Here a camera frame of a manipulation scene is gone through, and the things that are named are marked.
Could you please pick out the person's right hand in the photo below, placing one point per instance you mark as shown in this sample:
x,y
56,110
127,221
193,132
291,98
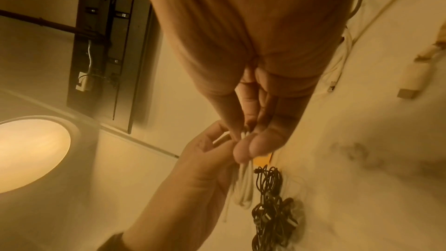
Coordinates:
x,y
251,24

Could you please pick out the person's left hand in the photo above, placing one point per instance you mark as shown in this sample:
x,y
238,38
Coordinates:
x,y
202,172

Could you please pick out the person's left forearm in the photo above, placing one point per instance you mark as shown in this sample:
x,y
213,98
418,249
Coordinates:
x,y
163,230

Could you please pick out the orange tag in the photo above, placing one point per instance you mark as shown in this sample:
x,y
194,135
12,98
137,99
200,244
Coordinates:
x,y
264,159

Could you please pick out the small white power adapter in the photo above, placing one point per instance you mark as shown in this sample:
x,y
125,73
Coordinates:
x,y
83,81

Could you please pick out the round glowing lamp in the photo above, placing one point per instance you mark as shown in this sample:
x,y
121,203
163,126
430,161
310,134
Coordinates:
x,y
31,153

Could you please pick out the black wall panel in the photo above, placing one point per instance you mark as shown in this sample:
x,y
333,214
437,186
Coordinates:
x,y
104,51

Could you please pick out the dark wall pipe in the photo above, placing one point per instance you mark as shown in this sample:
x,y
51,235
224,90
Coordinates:
x,y
41,21

